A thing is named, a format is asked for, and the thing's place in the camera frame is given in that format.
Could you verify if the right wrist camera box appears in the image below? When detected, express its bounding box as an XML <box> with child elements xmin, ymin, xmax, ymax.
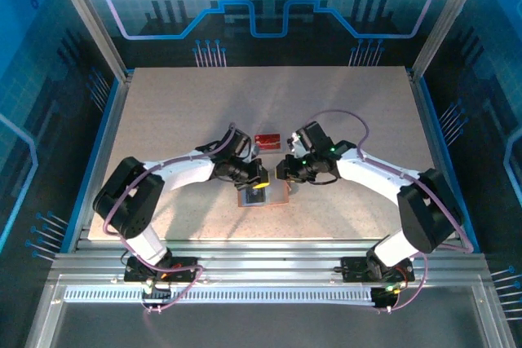
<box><xmin>286</xmin><ymin>131</ymin><xmax>306</xmax><ymax>158</ymax></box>

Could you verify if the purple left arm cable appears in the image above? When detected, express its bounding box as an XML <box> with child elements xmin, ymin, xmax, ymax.
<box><xmin>101</xmin><ymin>121</ymin><xmax>204</xmax><ymax>315</ymax></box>

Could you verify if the black connector box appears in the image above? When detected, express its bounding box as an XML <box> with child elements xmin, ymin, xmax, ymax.
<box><xmin>370</xmin><ymin>285</ymin><xmax>400</xmax><ymax>311</ymax></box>
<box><xmin>140</xmin><ymin>280</ymin><xmax>173</xmax><ymax>309</ymax></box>

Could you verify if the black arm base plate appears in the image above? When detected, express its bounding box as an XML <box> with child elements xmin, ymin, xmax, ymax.
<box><xmin>340</xmin><ymin>256</ymin><xmax>416</xmax><ymax>283</ymax></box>
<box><xmin>123</xmin><ymin>256</ymin><xmax>201</xmax><ymax>284</ymax></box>

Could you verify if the aluminium frame post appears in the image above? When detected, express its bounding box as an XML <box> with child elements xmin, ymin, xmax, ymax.
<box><xmin>44</xmin><ymin>0</ymin><xmax>134</xmax><ymax>82</ymax></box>
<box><xmin>409</xmin><ymin>0</ymin><xmax>493</xmax><ymax>82</ymax></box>

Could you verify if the brown leather card holder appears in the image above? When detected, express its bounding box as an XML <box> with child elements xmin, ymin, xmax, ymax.
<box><xmin>237</xmin><ymin>179</ymin><xmax>291</xmax><ymax>209</ymax></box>

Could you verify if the aluminium side rail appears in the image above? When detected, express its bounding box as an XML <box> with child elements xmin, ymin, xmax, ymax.
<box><xmin>407</xmin><ymin>68</ymin><xmax>470</xmax><ymax>253</ymax></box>
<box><xmin>67</xmin><ymin>70</ymin><xmax>135</xmax><ymax>253</ymax></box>

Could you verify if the white slotted cable duct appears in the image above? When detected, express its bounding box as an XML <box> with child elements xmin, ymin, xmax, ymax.
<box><xmin>64</xmin><ymin>285</ymin><xmax>376</xmax><ymax>306</ymax></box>

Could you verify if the black VIP card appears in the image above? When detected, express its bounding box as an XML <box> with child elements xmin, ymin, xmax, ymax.
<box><xmin>240</xmin><ymin>188</ymin><xmax>267</xmax><ymax>206</ymax></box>

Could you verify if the red credit card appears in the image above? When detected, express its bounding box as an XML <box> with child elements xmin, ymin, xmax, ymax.
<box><xmin>253</xmin><ymin>132</ymin><xmax>285</xmax><ymax>151</ymax></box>

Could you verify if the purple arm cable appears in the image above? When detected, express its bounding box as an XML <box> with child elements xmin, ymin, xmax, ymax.
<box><xmin>293</xmin><ymin>109</ymin><xmax>476</xmax><ymax>315</ymax></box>
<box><xmin>101</xmin><ymin>121</ymin><xmax>204</xmax><ymax>315</ymax></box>

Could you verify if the dark grey front panel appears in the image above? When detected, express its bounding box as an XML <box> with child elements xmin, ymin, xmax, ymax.
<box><xmin>51</xmin><ymin>302</ymin><xmax>490</xmax><ymax>348</ymax></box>

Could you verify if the aluminium front beam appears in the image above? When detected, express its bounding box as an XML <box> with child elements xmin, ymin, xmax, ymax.
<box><xmin>51</xmin><ymin>239</ymin><xmax>489</xmax><ymax>284</ymax></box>

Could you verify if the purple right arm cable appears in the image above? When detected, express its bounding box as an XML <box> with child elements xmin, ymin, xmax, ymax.
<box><xmin>293</xmin><ymin>109</ymin><xmax>476</xmax><ymax>315</ymax></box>

